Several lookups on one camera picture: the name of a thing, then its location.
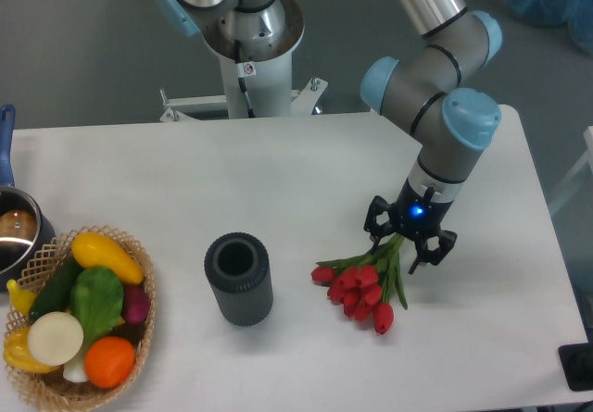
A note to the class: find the yellow squash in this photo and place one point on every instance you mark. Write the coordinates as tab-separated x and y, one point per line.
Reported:
92	249

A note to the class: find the green lettuce leaf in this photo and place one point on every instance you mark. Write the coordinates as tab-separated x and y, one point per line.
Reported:
96	300

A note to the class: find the yellow bell pepper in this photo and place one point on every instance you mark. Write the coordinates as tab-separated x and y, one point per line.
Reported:
18	355

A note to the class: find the white frame at right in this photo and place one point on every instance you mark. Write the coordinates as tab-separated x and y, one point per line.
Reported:
573	179

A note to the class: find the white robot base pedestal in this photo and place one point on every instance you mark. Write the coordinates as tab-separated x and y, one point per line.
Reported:
251	90

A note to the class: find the purple radish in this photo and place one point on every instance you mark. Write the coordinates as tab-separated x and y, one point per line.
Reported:
136	305

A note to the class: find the black device at edge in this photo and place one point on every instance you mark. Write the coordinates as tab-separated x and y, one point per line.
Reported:
576	363

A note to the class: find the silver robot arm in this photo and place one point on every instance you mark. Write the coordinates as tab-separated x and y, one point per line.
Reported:
254	41

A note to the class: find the white onion half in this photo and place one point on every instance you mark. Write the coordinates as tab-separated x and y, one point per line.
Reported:
55	338

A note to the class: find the dark green cucumber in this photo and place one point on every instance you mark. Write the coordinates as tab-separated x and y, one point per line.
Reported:
55	294

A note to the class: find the blue handled saucepan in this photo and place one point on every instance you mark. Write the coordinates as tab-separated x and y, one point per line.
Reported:
24	227

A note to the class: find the orange fruit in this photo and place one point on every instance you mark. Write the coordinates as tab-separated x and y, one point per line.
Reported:
109	361

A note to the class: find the dark grey ribbed vase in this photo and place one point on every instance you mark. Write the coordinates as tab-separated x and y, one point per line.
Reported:
237	267

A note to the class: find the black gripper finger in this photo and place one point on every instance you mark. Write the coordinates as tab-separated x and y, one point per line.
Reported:
425	255
377	231

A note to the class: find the red tulip bouquet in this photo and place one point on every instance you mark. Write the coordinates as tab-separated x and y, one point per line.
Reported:
364	285

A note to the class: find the woven wicker basket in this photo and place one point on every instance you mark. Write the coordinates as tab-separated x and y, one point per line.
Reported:
50	392

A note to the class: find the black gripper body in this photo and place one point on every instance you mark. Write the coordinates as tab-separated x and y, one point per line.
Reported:
418	216

